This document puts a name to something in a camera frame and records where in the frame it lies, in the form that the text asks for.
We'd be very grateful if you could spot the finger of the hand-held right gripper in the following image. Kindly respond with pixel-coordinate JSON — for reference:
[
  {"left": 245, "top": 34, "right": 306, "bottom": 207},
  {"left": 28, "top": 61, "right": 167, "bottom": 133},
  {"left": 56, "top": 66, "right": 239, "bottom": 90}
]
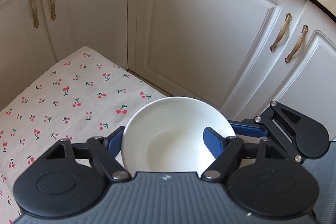
[{"left": 228, "top": 101, "right": 306, "bottom": 164}]

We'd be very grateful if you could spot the cherry print tablecloth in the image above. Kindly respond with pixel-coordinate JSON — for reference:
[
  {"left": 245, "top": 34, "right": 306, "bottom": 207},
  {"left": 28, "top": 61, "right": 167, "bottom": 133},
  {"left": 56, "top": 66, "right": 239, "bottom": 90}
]
[{"left": 0, "top": 46, "right": 168, "bottom": 224}]

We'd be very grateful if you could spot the white cabinet door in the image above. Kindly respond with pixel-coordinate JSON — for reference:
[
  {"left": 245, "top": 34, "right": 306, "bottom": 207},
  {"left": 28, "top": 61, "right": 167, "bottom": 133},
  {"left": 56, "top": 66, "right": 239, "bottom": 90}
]
[
  {"left": 129, "top": 0, "right": 307, "bottom": 121},
  {"left": 0, "top": 0, "right": 57, "bottom": 109},
  {"left": 232, "top": 0, "right": 336, "bottom": 142},
  {"left": 38, "top": 0, "right": 132, "bottom": 71}
]

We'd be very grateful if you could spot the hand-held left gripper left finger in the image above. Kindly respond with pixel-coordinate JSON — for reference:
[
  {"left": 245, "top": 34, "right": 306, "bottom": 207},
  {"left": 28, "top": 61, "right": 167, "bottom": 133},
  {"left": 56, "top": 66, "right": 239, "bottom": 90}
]
[{"left": 45, "top": 126, "right": 131, "bottom": 183}]

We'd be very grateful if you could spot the white porcelain bowl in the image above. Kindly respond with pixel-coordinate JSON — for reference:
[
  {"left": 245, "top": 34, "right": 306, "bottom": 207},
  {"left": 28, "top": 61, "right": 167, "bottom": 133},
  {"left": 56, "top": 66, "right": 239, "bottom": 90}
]
[{"left": 121, "top": 96, "right": 236, "bottom": 173}]

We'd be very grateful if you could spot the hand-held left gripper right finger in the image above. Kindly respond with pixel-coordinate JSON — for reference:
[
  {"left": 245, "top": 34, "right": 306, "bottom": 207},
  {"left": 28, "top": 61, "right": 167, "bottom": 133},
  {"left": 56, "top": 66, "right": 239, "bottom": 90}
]
[{"left": 200, "top": 126, "right": 290, "bottom": 181}]

